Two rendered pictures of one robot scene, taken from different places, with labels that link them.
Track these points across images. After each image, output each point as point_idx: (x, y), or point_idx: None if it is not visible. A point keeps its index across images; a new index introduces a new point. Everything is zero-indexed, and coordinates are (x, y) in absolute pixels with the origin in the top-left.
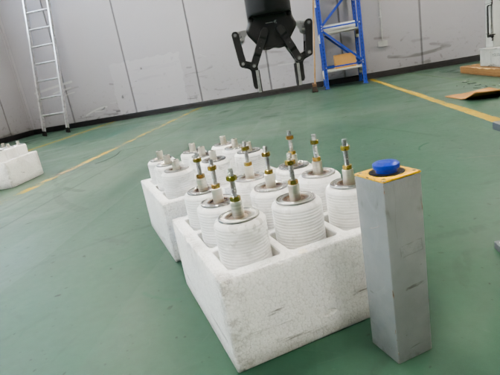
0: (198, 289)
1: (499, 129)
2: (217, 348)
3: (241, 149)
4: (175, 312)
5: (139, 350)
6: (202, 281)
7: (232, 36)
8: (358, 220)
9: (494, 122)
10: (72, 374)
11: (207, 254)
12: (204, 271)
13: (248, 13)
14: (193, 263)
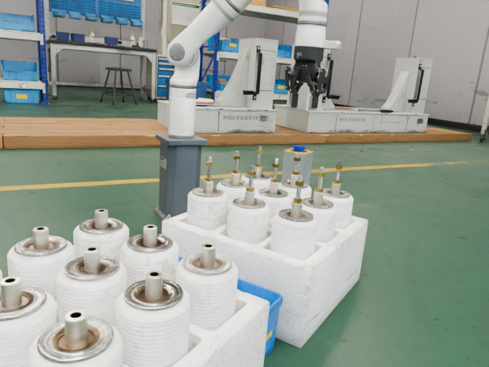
0: (333, 290)
1: (179, 143)
2: (352, 293)
3: (254, 173)
4: (346, 332)
5: (399, 329)
6: (346, 261)
7: (330, 72)
8: None
9: (171, 140)
10: (460, 352)
11: (349, 229)
12: (354, 239)
13: (321, 58)
14: (339, 261)
